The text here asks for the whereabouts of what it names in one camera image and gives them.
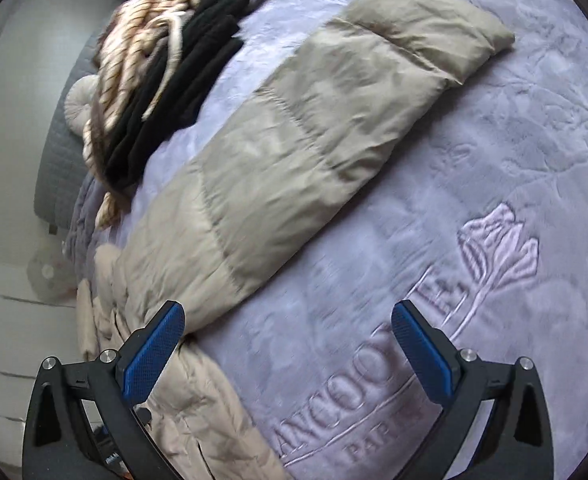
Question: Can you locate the beige puffer jacket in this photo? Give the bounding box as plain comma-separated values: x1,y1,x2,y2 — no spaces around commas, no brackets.
76,0,517,480

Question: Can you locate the black knit garment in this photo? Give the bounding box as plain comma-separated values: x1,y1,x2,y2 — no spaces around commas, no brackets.
104,0,262,196

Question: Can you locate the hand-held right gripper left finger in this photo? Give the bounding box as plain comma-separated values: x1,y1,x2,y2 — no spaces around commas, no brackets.
22,300,185,480

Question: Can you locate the lavender embossed plush blanket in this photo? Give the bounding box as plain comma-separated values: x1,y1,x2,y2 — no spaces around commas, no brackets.
68,0,588,480

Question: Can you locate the round cream cushion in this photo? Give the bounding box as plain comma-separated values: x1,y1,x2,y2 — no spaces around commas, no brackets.
65,75,99,136

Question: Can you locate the cream brown striped garment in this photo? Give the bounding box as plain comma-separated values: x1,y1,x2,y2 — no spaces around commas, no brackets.
81,0,217,231

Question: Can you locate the grey quilted headboard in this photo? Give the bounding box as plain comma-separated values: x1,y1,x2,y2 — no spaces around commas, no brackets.
34,25,109,233

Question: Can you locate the white round fan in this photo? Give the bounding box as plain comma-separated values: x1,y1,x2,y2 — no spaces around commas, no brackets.
26,250,74,306

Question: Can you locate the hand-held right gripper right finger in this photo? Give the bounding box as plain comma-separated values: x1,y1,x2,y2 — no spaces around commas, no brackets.
390,300,557,480

